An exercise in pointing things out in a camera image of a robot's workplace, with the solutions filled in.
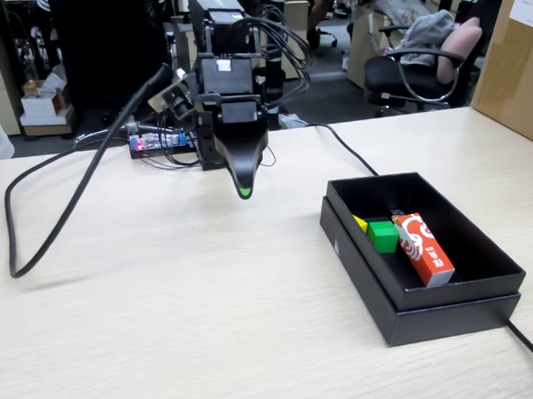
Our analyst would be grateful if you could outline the large labelled cardboard box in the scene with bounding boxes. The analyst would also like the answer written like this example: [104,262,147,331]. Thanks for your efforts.
[464,0,533,157]

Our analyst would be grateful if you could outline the black open box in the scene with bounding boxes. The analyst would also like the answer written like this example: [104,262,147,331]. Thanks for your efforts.
[318,183,525,351]

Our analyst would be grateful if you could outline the thick black camera cable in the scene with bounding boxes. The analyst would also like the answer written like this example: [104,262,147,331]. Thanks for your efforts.
[0,62,184,280]

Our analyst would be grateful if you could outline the black gripper servo block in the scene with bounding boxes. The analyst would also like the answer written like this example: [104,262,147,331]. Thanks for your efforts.
[213,97,267,126]

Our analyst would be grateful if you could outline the seated person in black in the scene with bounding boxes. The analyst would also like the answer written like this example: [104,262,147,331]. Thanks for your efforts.
[302,0,353,56]

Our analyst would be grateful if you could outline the open white box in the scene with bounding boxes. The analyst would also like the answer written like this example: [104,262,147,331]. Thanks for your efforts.
[36,64,69,93]

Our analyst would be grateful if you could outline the flat white box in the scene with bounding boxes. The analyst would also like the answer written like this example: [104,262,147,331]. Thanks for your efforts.
[18,105,77,130]

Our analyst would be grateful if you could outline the black cardboard box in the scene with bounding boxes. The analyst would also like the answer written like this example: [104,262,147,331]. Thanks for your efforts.
[326,164,529,317]

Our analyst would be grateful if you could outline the thin black servo wires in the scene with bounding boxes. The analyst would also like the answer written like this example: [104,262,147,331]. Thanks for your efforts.
[231,2,320,171]

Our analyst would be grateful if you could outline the clear plastic bag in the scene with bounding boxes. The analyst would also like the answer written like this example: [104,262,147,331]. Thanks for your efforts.
[362,0,435,25]

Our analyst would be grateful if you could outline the green wooden cube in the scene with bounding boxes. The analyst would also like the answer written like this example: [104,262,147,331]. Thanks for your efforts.
[366,219,401,255]

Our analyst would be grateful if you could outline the black swivel chair base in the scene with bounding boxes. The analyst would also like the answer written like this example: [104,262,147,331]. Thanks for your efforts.
[313,26,340,49]

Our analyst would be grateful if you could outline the tan cardboard box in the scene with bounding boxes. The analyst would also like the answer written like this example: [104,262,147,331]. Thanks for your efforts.
[341,3,408,91]

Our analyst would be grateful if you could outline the black armrest office chair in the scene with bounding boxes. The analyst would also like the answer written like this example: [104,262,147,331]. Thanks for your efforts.
[358,14,491,118]

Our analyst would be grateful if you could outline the pink cushion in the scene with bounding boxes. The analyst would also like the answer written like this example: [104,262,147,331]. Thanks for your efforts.
[433,16,488,86]

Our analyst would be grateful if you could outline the brown flat tray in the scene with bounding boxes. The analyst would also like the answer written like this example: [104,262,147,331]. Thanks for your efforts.
[23,123,74,137]

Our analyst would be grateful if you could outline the red printed carton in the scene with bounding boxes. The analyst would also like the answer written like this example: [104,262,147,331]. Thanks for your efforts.
[390,210,457,290]

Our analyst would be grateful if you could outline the black mesh office chair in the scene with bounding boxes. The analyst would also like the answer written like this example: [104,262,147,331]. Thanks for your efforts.
[48,0,179,145]

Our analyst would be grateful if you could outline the grey garment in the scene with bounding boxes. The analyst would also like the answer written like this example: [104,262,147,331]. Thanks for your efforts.
[390,8,462,70]

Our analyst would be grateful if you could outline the controller circuit board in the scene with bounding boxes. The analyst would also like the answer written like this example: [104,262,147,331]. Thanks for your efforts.
[127,129,200,160]

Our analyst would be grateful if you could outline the small wrist camera board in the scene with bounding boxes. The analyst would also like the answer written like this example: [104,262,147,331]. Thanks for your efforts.
[145,79,197,123]

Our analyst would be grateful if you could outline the white cardboard box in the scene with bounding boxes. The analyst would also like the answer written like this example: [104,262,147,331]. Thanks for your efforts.
[19,87,70,118]

